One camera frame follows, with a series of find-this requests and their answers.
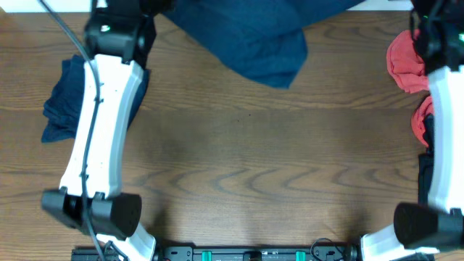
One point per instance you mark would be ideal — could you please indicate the navy blue shorts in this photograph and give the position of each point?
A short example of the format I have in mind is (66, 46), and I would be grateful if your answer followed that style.
(262, 40)

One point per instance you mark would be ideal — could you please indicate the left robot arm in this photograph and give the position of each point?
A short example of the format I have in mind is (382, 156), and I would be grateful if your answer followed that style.
(116, 43)

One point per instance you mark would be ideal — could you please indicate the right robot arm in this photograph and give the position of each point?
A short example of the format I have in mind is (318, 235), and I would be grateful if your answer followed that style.
(422, 230)

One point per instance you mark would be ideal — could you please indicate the folded navy blue garment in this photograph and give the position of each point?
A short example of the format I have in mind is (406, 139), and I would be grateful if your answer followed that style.
(63, 107)

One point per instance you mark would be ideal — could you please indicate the red cloth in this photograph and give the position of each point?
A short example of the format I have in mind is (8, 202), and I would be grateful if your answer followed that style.
(408, 71)

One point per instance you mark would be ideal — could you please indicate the black garment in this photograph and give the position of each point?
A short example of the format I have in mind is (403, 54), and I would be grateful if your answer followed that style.
(426, 162)

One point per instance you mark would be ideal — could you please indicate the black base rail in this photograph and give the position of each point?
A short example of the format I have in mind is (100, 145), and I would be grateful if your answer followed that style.
(316, 252)

